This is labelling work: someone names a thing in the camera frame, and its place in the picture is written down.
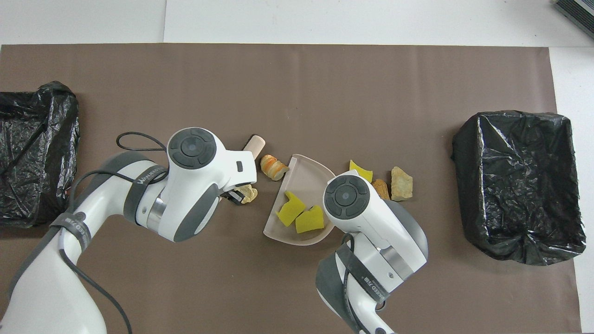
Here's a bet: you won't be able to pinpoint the grey-yellow sponge chunk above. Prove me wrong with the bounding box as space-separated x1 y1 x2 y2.
391 167 413 202

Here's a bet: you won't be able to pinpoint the brown bread chunk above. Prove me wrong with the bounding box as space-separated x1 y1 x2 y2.
371 179 390 201

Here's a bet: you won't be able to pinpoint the pink plastic dustpan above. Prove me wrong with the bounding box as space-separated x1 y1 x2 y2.
263 154 337 246

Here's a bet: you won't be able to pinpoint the lumpy yellow sponge piece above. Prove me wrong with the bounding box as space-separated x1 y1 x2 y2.
276 191 307 228

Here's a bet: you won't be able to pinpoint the orange striped croissant piece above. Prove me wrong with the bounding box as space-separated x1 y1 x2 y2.
260 154 289 181

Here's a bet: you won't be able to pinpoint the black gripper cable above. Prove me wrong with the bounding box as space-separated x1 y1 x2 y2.
341 234 372 334
60 132 168 334

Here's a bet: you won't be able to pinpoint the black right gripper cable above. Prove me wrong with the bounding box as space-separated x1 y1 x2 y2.
341 234 372 334

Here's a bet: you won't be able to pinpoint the brown paper table mat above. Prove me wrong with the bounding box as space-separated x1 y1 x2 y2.
0 44 583 334

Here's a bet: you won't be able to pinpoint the dark grey ribbed device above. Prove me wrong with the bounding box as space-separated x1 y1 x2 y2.
555 0 594 39

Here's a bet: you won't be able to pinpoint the yellow sponge wedge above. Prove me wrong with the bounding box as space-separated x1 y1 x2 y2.
349 160 374 183

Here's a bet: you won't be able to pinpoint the beige brush black bristles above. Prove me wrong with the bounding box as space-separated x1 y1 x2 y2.
242 135 266 161

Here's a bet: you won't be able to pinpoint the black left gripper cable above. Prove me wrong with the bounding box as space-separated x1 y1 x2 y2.
60 132 168 334

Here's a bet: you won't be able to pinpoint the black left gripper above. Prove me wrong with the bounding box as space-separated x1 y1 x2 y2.
222 186 244 205

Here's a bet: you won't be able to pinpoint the bin with black bag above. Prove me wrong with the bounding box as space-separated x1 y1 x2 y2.
452 110 587 266
0 81 80 228

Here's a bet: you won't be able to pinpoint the notched yellow sponge piece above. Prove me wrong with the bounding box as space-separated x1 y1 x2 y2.
295 206 325 234

